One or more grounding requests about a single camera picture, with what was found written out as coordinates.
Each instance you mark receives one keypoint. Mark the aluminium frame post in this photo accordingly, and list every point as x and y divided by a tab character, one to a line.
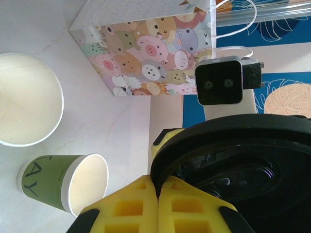
279	12

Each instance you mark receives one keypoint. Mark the cartoon animal gift bag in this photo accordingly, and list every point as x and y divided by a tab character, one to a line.
136	60

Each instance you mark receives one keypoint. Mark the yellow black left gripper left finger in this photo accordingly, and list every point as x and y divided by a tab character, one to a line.
126	208

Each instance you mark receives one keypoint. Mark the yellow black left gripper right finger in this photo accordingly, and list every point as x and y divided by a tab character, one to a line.
189	208

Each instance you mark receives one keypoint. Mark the black plastic cup lid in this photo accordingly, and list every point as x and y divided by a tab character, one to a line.
243	136

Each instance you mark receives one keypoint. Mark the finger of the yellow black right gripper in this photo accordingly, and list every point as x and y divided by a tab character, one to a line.
165	139

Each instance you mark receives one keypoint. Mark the green paper coffee cup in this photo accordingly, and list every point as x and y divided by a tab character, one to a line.
26	97
43	184

